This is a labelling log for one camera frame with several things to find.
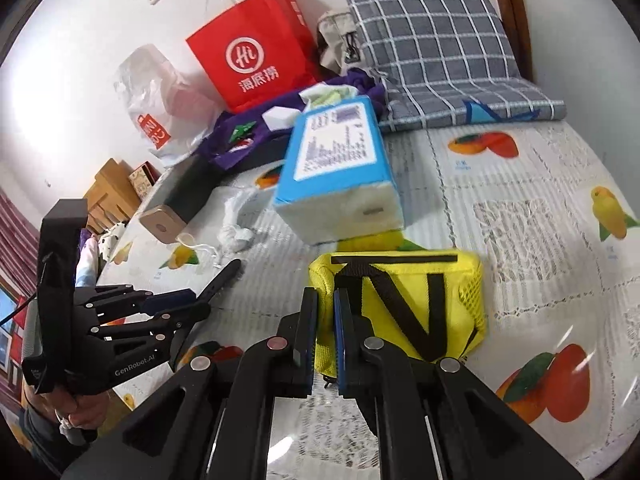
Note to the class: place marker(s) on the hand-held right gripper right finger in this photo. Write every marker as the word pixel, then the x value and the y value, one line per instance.
pixel 342 340

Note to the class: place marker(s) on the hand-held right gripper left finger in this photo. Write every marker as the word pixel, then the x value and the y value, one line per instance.
pixel 311 340

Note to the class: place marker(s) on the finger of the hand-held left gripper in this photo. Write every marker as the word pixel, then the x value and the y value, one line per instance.
pixel 220 280
pixel 170 300

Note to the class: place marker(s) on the blue tissue pack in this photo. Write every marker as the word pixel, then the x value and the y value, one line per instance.
pixel 335 160

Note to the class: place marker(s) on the mint green cloth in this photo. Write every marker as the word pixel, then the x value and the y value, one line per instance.
pixel 340 95

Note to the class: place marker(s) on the purple cloth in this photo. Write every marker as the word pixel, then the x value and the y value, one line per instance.
pixel 365 82

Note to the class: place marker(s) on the person's left forearm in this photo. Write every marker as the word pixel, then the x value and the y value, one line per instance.
pixel 40 440

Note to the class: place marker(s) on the person's left hand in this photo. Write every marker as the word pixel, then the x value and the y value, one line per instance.
pixel 90 410

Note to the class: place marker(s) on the red striped curtain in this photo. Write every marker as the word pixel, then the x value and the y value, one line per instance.
pixel 15 240

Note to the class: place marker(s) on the black white plush toy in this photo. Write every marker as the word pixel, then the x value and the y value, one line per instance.
pixel 111 240

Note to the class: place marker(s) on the black box with wooden end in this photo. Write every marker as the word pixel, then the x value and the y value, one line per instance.
pixel 185 185

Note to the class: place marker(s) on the patterned cardboard box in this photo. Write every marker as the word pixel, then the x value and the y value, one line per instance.
pixel 144 180

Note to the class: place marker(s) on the wooden nightstand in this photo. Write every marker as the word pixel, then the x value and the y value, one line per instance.
pixel 105 195

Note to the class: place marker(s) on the green packet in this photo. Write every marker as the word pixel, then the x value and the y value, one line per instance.
pixel 242 130

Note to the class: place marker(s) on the white foam block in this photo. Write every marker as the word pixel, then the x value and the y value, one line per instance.
pixel 280 117

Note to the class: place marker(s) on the white plastic bag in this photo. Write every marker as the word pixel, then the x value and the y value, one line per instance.
pixel 150 90

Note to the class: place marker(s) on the red paper bag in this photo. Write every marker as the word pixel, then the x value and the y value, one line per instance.
pixel 260 35

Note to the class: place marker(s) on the beige canvas bag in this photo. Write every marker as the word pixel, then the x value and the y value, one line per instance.
pixel 332 30

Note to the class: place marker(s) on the grey plaid pillow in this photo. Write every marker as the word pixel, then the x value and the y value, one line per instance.
pixel 440 35

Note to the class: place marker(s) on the wooden headboard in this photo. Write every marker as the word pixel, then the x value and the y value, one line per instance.
pixel 510 0

